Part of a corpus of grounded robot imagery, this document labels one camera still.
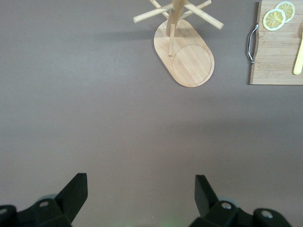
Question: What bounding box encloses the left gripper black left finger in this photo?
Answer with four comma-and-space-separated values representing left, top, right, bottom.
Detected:
0, 173, 89, 227

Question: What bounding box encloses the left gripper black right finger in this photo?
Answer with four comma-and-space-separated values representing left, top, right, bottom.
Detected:
189, 174, 292, 227

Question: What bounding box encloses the wooden mug tree rack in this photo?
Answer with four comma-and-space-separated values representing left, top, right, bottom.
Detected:
132, 0, 224, 88

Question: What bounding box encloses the brown table mat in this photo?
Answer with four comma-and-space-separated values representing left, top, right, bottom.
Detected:
0, 0, 303, 227

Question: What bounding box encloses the bamboo cutting board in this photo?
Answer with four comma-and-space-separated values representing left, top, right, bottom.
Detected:
247, 0, 303, 85

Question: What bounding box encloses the yellow plastic fork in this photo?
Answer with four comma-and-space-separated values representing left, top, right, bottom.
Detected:
293, 22, 303, 76

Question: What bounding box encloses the lemon slice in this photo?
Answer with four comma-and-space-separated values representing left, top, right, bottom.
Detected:
274, 1, 296, 24
262, 9, 286, 31

